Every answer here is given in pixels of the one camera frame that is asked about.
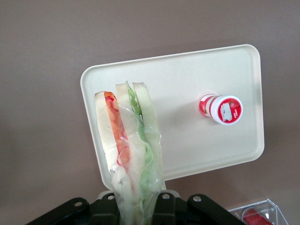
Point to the triangle sandwich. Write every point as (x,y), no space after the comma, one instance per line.
(131,152)

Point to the red cola bottle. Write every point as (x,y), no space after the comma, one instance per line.
(255,216)

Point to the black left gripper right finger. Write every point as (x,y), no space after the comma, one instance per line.
(187,208)

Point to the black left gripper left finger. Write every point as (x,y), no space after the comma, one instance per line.
(70,211)

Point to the red white yogurt cup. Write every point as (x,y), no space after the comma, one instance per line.
(222,110)

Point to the beige plastic tray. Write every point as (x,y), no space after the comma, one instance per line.
(187,152)

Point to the clear acrylic bottle rack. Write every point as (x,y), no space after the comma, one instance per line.
(269,206)

